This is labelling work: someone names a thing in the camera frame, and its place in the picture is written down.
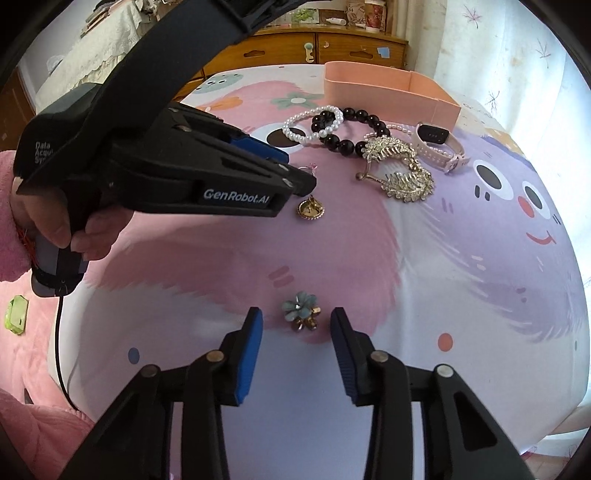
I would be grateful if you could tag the green square object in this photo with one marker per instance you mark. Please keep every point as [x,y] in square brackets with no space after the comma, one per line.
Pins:
[16,315]

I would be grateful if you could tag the pink cardboard tray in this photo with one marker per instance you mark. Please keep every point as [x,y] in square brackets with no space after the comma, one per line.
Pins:
[392,94]

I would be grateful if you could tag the wooden desk with drawers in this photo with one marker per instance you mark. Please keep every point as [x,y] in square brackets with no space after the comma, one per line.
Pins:
[303,45]

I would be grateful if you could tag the white lace covered furniture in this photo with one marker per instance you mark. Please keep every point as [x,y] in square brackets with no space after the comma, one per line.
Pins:
[83,45]

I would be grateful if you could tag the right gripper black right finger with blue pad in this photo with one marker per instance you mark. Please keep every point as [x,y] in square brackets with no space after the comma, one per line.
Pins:
[462,440]

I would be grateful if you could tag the cartoon printed table cover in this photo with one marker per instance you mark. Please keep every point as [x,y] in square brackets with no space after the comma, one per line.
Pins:
[481,276]

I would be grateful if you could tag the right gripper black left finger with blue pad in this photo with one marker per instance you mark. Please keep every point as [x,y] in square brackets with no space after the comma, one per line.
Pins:
[132,439]

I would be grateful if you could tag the pink strap smartwatch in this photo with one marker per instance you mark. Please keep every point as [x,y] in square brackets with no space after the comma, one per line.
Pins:
[439,147]

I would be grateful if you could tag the blue flower brooch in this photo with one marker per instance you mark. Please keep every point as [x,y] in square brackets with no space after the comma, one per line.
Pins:
[302,311]

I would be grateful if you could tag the gold round pendant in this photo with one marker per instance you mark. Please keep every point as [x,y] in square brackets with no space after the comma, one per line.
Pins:
[310,209]

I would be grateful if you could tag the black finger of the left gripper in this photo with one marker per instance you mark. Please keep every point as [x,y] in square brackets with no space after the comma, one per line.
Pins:
[235,159]

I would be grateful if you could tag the person's left hand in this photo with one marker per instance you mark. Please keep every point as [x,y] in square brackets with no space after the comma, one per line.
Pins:
[46,214]

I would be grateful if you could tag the rhinestone leaf hair claw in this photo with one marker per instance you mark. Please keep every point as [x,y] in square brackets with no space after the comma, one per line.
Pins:
[393,165]

